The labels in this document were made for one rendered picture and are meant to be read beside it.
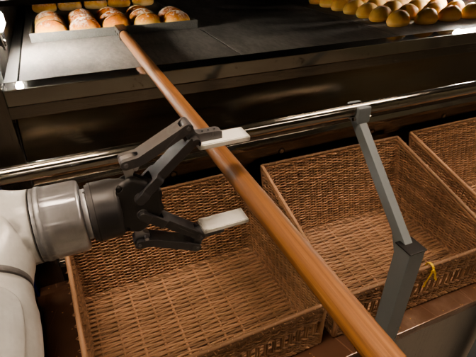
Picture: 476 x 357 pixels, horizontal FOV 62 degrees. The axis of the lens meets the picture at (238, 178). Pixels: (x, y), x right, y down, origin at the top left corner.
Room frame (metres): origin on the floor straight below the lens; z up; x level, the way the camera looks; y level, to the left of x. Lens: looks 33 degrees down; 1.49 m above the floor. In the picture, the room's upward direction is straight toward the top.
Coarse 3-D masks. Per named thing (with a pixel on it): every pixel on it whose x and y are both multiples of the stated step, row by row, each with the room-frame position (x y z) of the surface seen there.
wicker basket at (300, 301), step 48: (192, 192) 0.98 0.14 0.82; (96, 288) 0.79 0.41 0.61; (144, 288) 0.81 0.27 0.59; (192, 288) 0.82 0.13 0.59; (240, 288) 0.81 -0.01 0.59; (288, 288) 0.78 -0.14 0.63; (96, 336) 0.65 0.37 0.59; (144, 336) 0.65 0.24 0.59; (192, 336) 0.65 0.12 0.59; (240, 336) 0.55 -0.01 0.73; (288, 336) 0.60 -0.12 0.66
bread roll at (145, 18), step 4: (144, 12) 1.47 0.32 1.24; (148, 12) 1.48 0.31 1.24; (140, 16) 1.45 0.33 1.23; (144, 16) 1.45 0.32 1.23; (148, 16) 1.45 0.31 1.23; (152, 16) 1.46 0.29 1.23; (156, 16) 1.47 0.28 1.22; (136, 20) 1.45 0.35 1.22; (140, 20) 1.44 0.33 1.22; (144, 20) 1.44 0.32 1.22; (148, 20) 1.45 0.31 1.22; (152, 20) 1.45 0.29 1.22; (156, 20) 1.46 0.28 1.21; (160, 20) 1.48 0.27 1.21; (136, 24) 1.44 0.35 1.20
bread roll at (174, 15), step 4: (168, 12) 1.51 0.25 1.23; (172, 12) 1.50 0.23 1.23; (176, 12) 1.50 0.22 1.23; (180, 12) 1.51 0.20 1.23; (184, 12) 1.52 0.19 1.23; (164, 16) 1.50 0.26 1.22; (168, 16) 1.49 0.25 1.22; (172, 16) 1.49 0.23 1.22; (176, 16) 1.49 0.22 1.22; (180, 16) 1.50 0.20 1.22; (184, 16) 1.50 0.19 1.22; (188, 16) 1.53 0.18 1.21; (164, 20) 1.49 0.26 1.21; (168, 20) 1.48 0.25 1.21; (172, 20) 1.48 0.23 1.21; (176, 20) 1.49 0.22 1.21; (180, 20) 1.49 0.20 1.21; (184, 20) 1.50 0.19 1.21; (188, 20) 1.51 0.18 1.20
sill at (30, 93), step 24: (312, 48) 1.22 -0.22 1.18; (336, 48) 1.22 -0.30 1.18; (360, 48) 1.24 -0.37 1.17; (384, 48) 1.28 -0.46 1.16; (408, 48) 1.32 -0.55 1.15; (432, 48) 1.36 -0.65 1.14; (96, 72) 0.99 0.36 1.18; (120, 72) 0.99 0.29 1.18; (144, 72) 0.99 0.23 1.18; (168, 72) 1.00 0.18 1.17; (192, 72) 1.03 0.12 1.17; (216, 72) 1.06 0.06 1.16; (240, 72) 1.08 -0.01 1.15; (24, 96) 0.87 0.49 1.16; (48, 96) 0.89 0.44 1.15; (72, 96) 0.91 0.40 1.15
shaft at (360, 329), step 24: (168, 96) 0.77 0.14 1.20; (192, 120) 0.64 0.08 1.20; (240, 168) 0.48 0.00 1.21; (240, 192) 0.44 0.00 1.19; (264, 192) 0.42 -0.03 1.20; (264, 216) 0.38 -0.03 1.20; (288, 240) 0.33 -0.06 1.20; (312, 264) 0.29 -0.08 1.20; (312, 288) 0.27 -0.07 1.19; (336, 288) 0.26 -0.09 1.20; (336, 312) 0.24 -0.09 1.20; (360, 312) 0.23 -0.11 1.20; (360, 336) 0.21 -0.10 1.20; (384, 336) 0.21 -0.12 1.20
